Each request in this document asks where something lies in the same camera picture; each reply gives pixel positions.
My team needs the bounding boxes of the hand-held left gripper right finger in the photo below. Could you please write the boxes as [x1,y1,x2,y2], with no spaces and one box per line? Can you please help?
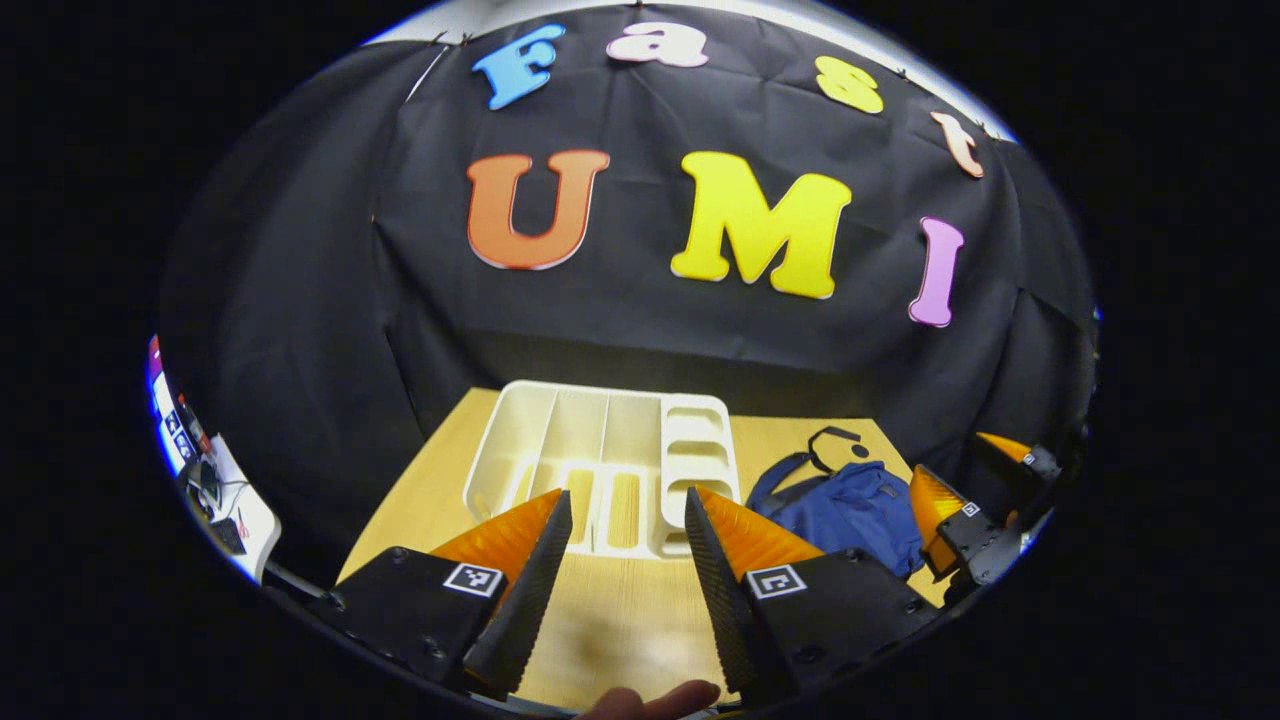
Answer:
[684,486,941,706]

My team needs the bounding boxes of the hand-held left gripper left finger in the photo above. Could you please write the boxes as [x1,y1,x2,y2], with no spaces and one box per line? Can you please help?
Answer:
[318,488,576,701]

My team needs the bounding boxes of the blue schoolbag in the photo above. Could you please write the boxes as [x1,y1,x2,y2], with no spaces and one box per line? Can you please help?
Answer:
[745,426,926,581]

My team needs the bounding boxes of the white plastic bookshelf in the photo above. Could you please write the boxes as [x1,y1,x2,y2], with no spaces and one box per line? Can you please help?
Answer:
[462,380,743,561]

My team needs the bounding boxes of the white side table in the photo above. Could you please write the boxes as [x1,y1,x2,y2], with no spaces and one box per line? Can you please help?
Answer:
[147,335,283,586]

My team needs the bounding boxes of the black tangled cables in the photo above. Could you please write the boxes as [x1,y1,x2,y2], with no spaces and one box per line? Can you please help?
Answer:
[183,455,251,556]

